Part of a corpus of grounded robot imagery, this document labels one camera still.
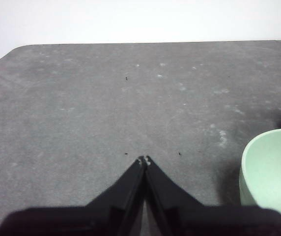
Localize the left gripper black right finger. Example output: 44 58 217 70
144 155 281 236

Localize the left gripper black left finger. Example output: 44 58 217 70
0 155 146 236

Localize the green ribbed bowl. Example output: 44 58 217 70
239 128 281 236

